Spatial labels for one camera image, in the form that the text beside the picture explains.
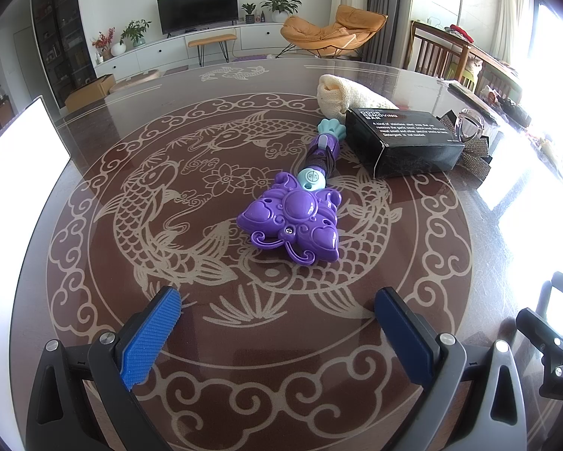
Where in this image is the wooden stool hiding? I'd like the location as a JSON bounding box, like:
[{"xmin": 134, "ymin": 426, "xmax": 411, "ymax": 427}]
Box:
[{"xmin": 187, "ymin": 33, "xmax": 238, "ymax": 66}]

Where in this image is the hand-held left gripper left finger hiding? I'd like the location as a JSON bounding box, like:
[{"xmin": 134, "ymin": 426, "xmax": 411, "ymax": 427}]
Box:
[{"xmin": 25, "ymin": 286, "xmax": 185, "ymax": 451}]

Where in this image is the black cardboard box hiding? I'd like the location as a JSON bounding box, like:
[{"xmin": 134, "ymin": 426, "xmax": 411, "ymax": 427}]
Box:
[{"xmin": 344, "ymin": 106, "xmax": 466, "ymax": 180}]

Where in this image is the beige floor cushion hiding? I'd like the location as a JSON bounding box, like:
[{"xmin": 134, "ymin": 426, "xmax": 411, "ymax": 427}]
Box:
[{"xmin": 114, "ymin": 68, "xmax": 163, "ymax": 93}]

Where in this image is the grey curtain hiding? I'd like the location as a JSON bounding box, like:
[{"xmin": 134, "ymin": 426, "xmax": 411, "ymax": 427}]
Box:
[{"xmin": 361, "ymin": 0, "xmax": 416, "ymax": 65}]

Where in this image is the bushy green potted plant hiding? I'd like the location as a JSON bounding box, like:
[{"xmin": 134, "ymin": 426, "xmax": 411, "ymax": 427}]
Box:
[{"xmin": 120, "ymin": 19, "xmax": 152, "ymax": 48}]

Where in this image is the white television cabinet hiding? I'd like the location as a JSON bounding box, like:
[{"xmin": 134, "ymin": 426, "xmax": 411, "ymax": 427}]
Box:
[{"xmin": 93, "ymin": 23, "xmax": 292, "ymax": 82}]

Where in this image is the orange rocking chair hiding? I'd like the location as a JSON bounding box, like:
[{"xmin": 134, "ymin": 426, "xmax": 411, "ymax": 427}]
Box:
[{"xmin": 275, "ymin": 4, "xmax": 388, "ymax": 60}]

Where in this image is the large leafy potted plant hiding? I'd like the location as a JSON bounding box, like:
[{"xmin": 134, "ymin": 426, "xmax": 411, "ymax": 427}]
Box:
[{"xmin": 260, "ymin": 0, "xmax": 302, "ymax": 24}]

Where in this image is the silver rhinestone bow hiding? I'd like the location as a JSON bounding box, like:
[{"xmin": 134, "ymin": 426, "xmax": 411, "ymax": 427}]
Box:
[{"xmin": 438, "ymin": 107, "xmax": 495, "ymax": 184}]

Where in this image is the brown patterned glass desktop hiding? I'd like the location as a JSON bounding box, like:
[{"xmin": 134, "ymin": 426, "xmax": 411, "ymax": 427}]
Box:
[{"xmin": 0, "ymin": 54, "xmax": 563, "ymax": 451}]

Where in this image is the flat screen television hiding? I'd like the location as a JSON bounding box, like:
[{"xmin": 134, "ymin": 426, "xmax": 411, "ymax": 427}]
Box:
[{"xmin": 156, "ymin": 0, "xmax": 239, "ymax": 37}]

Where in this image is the white sheer curtain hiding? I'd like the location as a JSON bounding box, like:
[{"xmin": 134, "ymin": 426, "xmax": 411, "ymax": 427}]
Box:
[{"xmin": 492, "ymin": 0, "xmax": 532, "ymax": 67}]

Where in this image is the white vase with red flowers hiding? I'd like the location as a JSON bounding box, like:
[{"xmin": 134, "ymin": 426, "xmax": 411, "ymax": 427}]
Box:
[{"xmin": 92, "ymin": 27, "xmax": 127, "ymax": 61}]

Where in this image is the cream knit cloth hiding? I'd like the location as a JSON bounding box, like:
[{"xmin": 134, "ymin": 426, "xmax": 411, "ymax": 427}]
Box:
[{"xmin": 316, "ymin": 74, "xmax": 398, "ymax": 121}]

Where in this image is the wooden slat-back chair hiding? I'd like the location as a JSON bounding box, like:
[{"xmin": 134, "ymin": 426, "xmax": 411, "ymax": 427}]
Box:
[{"xmin": 403, "ymin": 21, "xmax": 466, "ymax": 82}]

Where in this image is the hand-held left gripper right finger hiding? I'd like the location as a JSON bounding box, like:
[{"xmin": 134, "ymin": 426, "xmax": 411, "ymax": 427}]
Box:
[{"xmin": 374, "ymin": 286, "xmax": 529, "ymax": 451}]

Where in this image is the tall dark display cabinet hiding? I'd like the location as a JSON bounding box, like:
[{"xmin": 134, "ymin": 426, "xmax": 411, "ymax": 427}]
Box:
[{"xmin": 30, "ymin": 0, "xmax": 97, "ymax": 105}]

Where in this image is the purple toy wand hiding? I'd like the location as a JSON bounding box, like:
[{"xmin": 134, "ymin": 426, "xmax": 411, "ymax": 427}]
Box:
[{"xmin": 236, "ymin": 118, "xmax": 347, "ymax": 264}]

